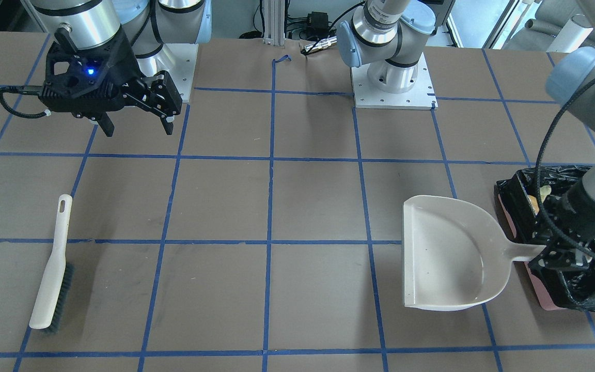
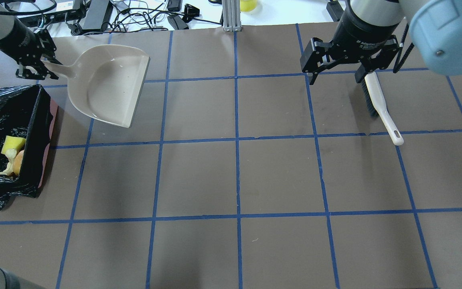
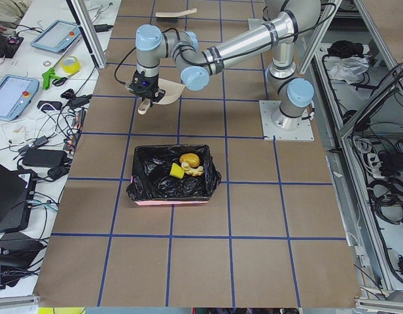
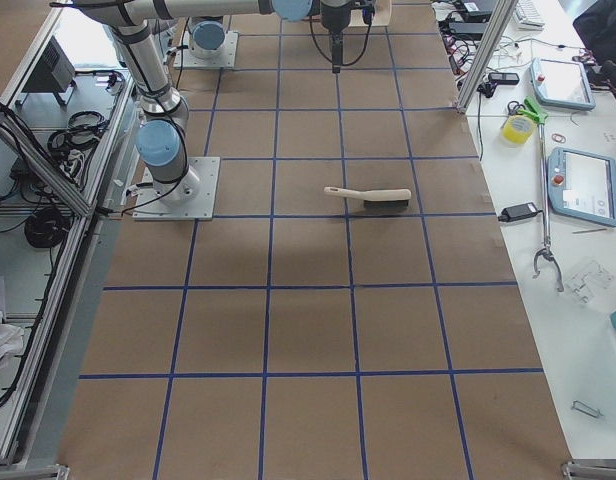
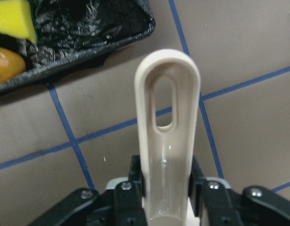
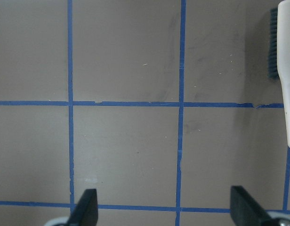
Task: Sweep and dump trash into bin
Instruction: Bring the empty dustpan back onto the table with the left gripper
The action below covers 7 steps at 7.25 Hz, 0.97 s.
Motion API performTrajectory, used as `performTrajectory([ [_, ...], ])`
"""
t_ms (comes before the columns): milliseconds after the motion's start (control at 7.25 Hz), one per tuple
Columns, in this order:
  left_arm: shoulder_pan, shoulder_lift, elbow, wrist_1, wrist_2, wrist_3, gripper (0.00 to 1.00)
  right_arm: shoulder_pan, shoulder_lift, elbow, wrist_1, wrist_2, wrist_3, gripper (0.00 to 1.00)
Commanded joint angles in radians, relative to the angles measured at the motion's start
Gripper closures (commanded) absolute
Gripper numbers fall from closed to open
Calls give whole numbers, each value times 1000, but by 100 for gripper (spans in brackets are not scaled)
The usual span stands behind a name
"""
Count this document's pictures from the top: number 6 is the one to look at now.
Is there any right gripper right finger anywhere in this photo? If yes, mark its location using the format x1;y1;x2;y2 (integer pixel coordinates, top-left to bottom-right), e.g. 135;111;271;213
230;186;290;226

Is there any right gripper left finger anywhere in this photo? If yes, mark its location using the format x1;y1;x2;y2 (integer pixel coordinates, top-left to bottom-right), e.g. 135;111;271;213
67;189;98;226

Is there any white hand brush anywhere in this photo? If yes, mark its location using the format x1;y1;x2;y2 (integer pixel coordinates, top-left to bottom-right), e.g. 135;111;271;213
268;0;290;148

